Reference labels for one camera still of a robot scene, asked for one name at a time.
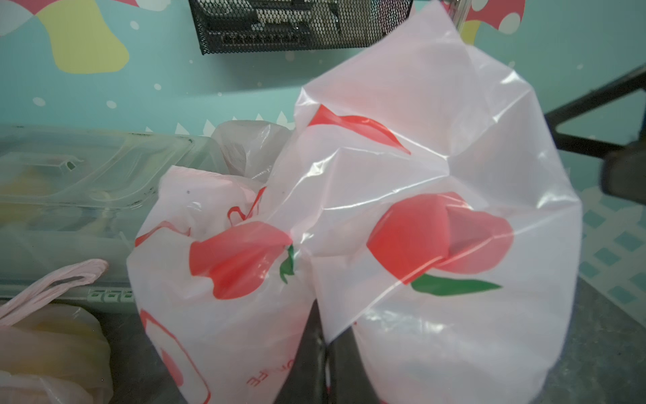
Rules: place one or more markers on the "pink plastic bag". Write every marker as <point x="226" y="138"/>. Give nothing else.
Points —
<point x="54" y="353"/>
<point x="250" y="148"/>
<point x="420" y="201"/>

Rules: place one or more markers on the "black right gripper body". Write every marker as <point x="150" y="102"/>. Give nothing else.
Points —
<point x="623" y="170"/>

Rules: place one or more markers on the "clear lidded storage box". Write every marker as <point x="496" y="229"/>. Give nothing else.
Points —
<point x="68" y="196"/>

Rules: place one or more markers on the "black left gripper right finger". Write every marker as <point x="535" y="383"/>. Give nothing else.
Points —
<point x="349" y="382"/>

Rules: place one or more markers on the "pink plastic bag front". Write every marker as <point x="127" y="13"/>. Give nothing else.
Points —
<point x="54" y="353"/>

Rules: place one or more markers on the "pink plastic bag back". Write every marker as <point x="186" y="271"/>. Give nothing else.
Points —
<point x="250" y="148"/>

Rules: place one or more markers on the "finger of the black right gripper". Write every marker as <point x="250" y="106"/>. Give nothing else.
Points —
<point x="592" y="148"/>
<point x="629" y="83"/>

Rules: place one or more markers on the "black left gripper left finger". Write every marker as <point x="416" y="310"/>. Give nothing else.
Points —
<point x="306" y="382"/>

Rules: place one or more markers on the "black wire mesh basket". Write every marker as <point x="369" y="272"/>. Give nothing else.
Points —
<point x="289" y="26"/>

